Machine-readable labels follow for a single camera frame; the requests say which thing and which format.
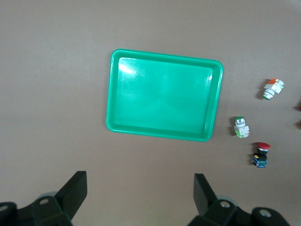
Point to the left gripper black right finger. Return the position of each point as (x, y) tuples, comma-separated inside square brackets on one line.
[(207, 197)]

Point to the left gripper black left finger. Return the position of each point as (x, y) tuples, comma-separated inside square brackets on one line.
[(68, 195)]

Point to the green button orange contact block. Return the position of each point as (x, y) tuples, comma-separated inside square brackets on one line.
[(272, 89)]

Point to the red mushroom emergency button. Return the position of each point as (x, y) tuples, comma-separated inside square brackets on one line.
[(261, 153)]

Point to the green plastic tray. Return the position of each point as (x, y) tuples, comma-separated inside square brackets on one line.
[(164, 99)]

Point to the brown table mat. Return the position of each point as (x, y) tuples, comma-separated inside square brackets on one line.
[(47, 70)]

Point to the small red push button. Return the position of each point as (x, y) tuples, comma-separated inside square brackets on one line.
[(299, 106)]

